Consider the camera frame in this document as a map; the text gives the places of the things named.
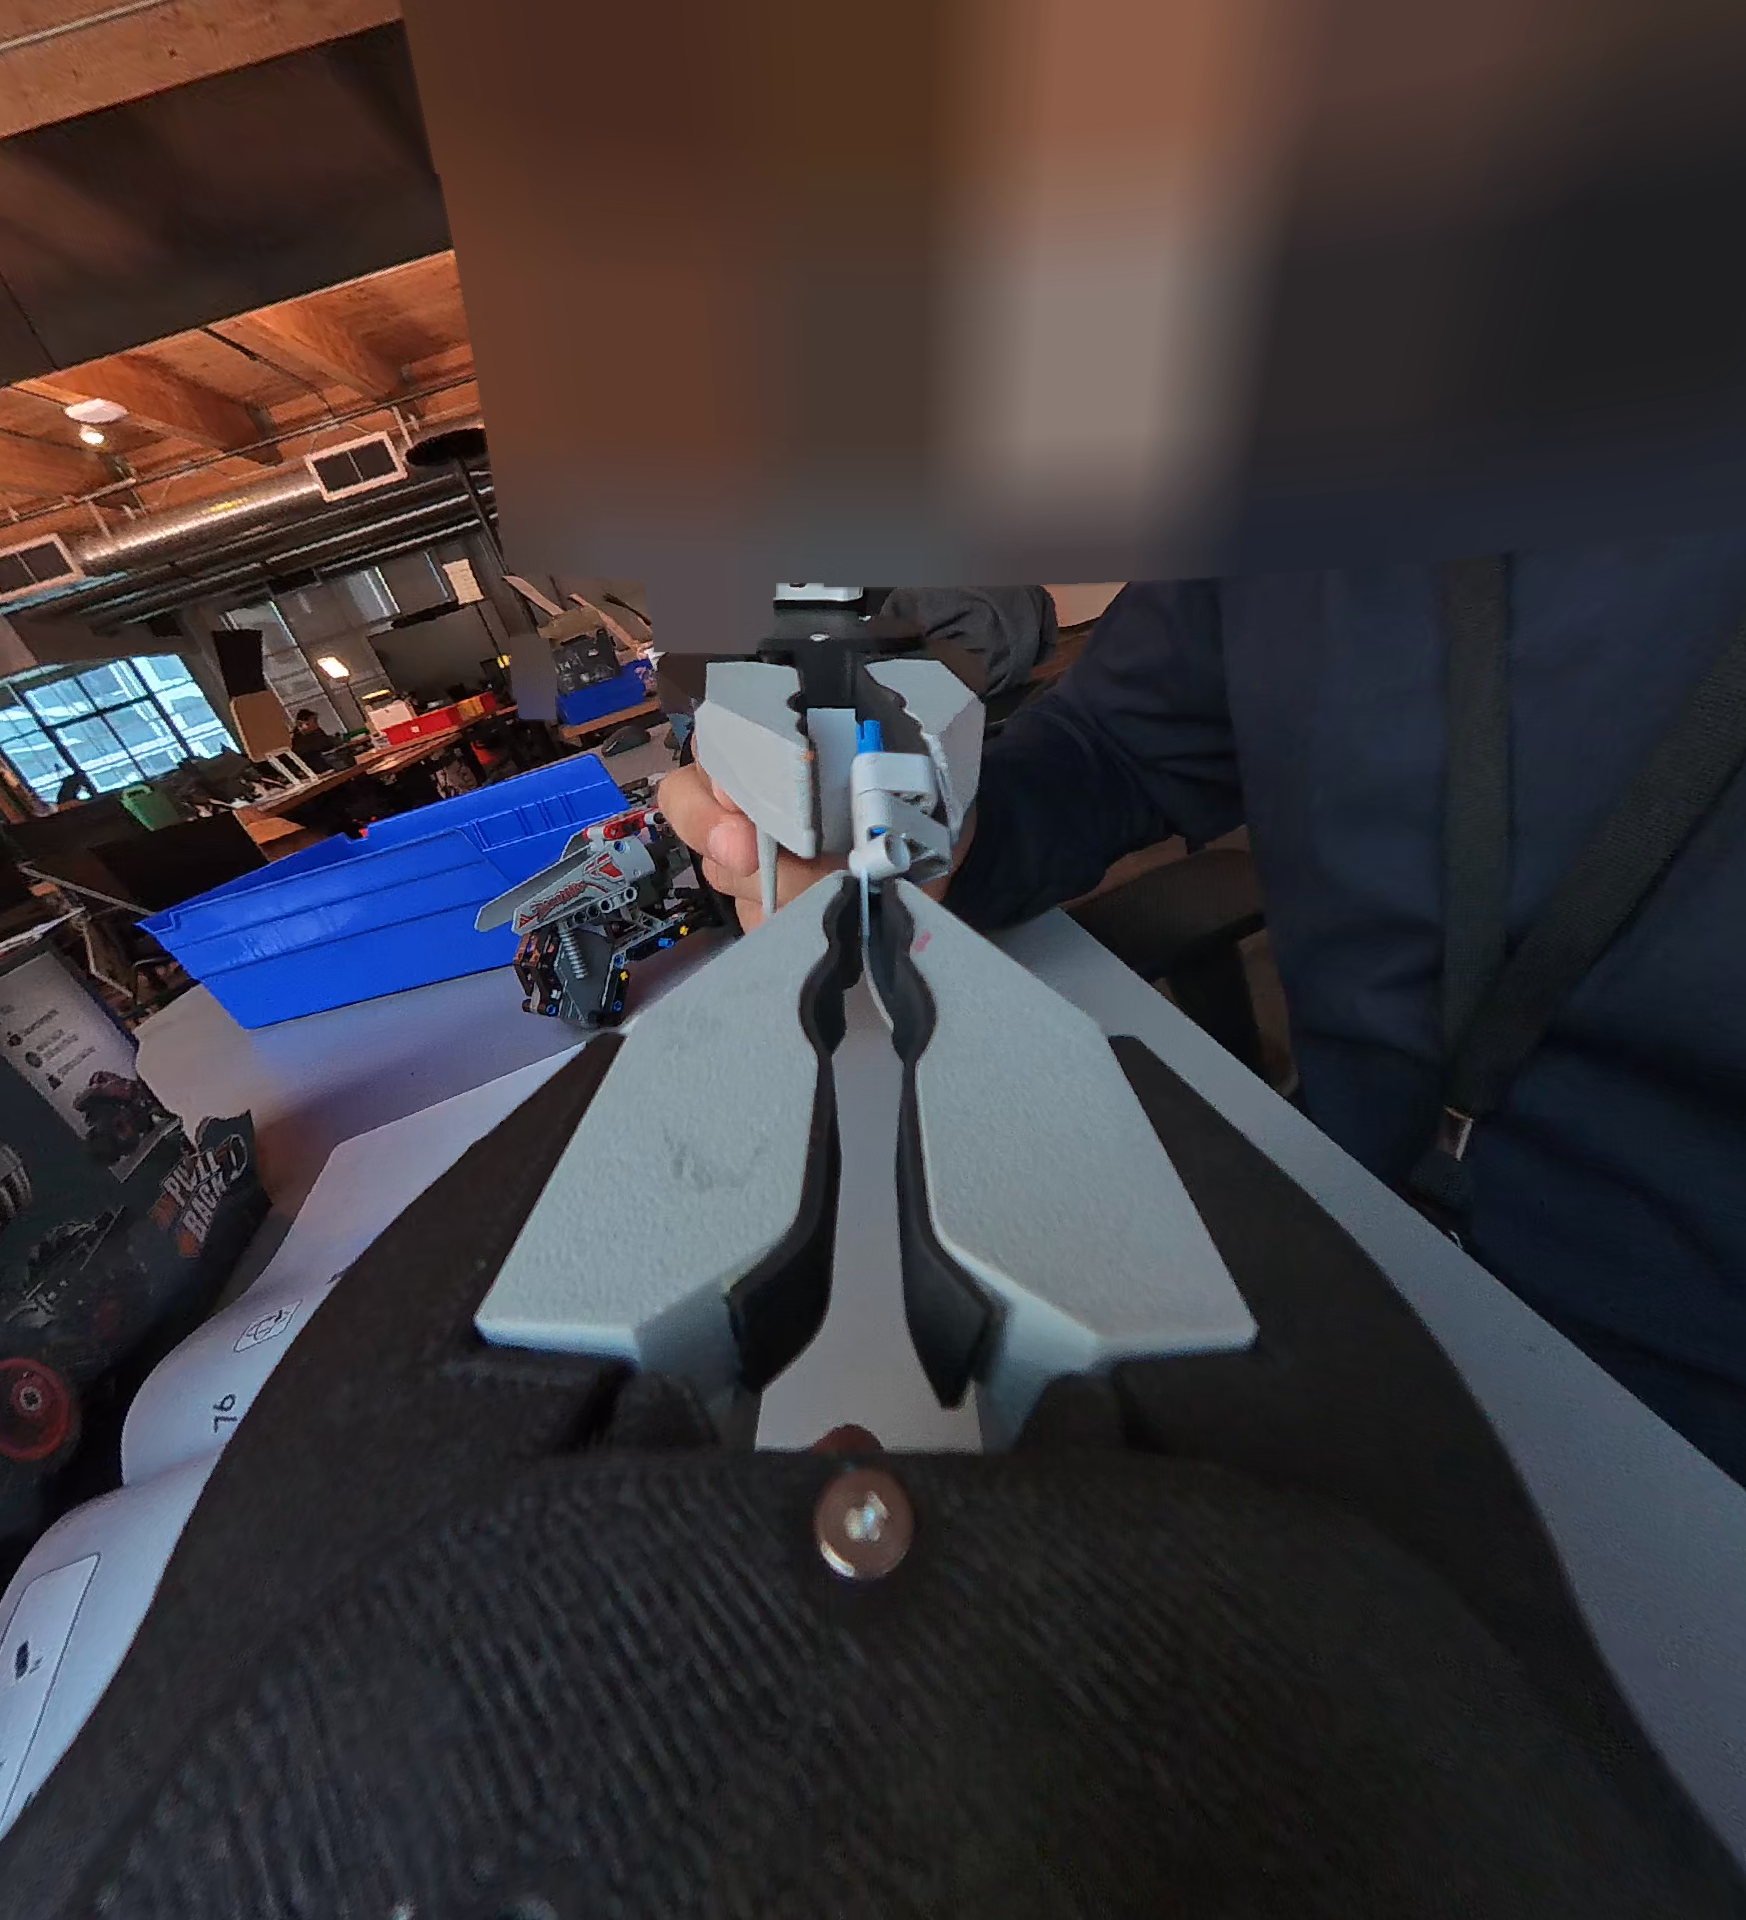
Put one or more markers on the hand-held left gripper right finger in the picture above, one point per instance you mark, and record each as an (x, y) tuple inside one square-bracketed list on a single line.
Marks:
[(1068, 1171)]

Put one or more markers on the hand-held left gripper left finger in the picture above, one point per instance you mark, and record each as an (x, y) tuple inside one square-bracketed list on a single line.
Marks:
[(664, 1171)]

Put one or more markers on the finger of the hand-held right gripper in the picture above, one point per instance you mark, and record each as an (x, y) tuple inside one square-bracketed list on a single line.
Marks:
[(752, 735), (960, 735)]

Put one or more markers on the grey lego beam assembly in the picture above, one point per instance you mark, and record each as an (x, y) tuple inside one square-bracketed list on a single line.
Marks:
[(887, 787)]

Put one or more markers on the person's right forearm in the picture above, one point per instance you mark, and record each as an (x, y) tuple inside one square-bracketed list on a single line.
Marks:
[(1112, 751)]

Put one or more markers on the partly built lego truck model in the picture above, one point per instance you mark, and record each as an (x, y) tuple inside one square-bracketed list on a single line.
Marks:
[(589, 915)]

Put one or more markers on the lego instruction booklet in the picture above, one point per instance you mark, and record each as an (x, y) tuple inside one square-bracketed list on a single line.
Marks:
[(213, 1379)]

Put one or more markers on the dark lego set box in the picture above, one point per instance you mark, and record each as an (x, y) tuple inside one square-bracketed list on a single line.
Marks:
[(48, 1202)]

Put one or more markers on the person's right hand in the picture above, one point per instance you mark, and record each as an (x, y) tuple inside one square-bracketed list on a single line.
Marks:
[(708, 841)]

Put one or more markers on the small blue storage bin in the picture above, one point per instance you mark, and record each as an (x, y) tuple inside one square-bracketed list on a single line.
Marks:
[(605, 702)]

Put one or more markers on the blue plastic bin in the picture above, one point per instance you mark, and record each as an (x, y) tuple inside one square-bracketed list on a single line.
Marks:
[(364, 899)]

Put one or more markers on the black monitor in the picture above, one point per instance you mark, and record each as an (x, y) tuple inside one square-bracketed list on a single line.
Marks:
[(168, 863)]

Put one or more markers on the person's dark-clothed body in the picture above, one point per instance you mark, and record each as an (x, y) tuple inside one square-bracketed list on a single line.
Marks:
[(1712, 1202)]

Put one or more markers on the large grid window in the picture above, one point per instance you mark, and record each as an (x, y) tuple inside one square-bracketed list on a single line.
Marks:
[(94, 728)]

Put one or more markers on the silver ventilation duct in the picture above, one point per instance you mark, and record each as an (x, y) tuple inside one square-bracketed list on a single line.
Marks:
[(185, 526)]

